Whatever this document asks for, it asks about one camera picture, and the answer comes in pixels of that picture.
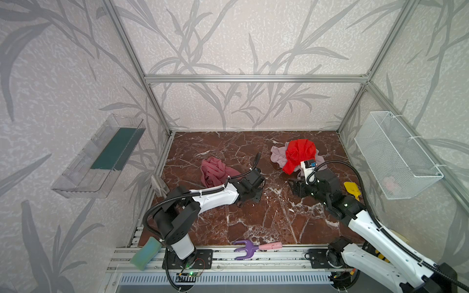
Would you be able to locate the dark pink cloth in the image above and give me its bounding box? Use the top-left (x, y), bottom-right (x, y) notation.
top-left (200, 157), bottom-right (241, 188)

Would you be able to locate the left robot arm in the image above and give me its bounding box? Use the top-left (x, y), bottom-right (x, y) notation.
top-left (142, 167), bottom-right (265, 261)

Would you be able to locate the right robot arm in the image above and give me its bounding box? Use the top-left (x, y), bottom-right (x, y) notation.
top-left (288, 169), bottom-right (469, 293)

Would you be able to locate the light pink cloth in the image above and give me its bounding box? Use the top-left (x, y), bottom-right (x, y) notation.
top-left (271, 142), bottom-right (325, 168)

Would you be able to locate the red cloth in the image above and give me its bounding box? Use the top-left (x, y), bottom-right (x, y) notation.
top-left (283, 139), bottom-right (316, 175)

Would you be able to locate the yellow plastic toy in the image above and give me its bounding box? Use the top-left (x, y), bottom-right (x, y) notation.
top-left (344, 182), bottom-right (362, 201)

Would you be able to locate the purple pink garden fork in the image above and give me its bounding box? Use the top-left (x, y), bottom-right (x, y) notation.
top-left (233, 240), bottom-right (283, 261)

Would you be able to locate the green circuit board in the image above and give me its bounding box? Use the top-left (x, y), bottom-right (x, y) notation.
top-left (178, 271), bottom-right (203, 278)

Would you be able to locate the green sponge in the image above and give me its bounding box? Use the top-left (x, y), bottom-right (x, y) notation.
top-left (130, 237), bottom-right (162, 271)

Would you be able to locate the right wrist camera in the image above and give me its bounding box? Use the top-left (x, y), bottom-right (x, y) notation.
top-left (300, 159), bottom-right (316, 183)

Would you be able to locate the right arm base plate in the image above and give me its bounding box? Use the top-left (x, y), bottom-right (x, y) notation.
top-left (305, 249), bottom-right (332, 269)

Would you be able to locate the white wire mesh basket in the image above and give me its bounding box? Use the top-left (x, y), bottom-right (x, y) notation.
top-left (355, 111), bottom-right (444, 200)

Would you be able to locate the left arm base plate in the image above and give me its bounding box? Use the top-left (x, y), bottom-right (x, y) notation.
top-left (162, 249), bottom-right (214, 270)

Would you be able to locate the clear plastic wall bin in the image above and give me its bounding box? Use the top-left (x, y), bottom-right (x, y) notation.
top-left (51, 114), bottom-right (146, 199)

